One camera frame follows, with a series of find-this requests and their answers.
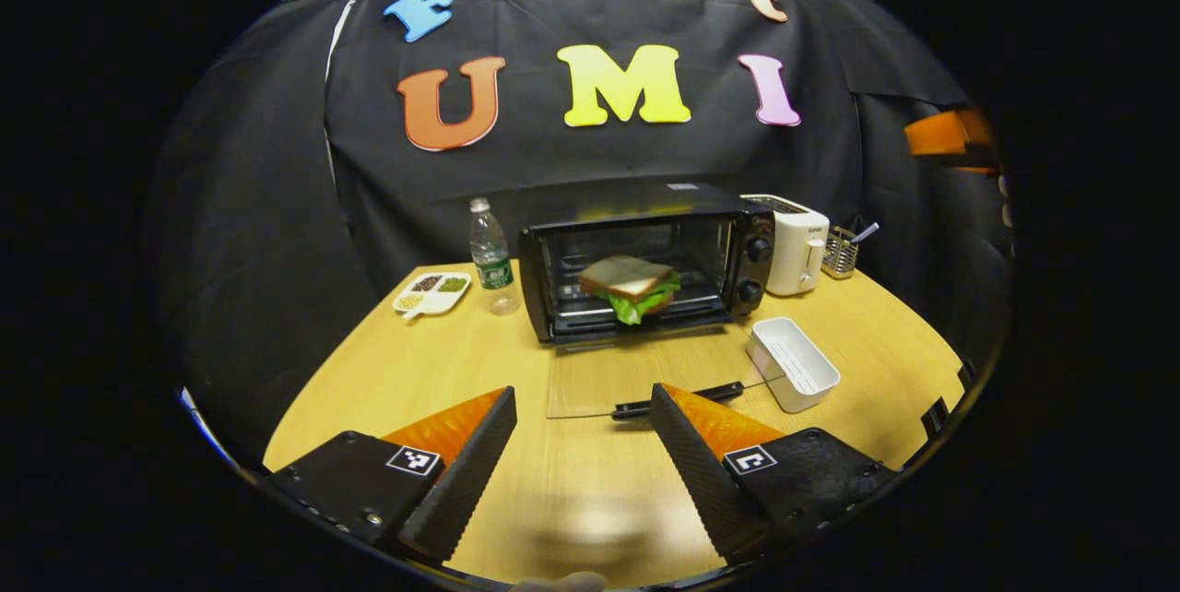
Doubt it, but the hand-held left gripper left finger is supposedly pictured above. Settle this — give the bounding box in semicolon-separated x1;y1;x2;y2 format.
265;385;518;565

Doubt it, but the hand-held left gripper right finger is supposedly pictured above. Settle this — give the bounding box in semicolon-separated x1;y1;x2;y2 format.
649;382;897;567

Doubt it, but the toast lettuce sandwich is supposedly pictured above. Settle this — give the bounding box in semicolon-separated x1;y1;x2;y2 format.
578;255;681;326

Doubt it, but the black electric oven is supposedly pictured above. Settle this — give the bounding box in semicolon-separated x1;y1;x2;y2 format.
518;184;777;420

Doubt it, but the white rectangular plastic container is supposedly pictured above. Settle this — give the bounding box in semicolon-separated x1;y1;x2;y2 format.
747;316;841;413

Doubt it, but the metal mesh utensil holder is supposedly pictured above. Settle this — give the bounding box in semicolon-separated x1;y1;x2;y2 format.
821;226;858;280

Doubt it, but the white toaster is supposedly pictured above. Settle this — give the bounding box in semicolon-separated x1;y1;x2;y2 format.
740;195;829;297

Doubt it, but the white divided snack plate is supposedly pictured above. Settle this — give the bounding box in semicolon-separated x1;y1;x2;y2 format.
393;272;472;320

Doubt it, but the clear plastic water bottle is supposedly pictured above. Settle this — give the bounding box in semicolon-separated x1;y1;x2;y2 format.
468;197;520;316

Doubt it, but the black backdrop cloth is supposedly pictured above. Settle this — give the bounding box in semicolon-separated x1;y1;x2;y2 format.
147;0;1015;468

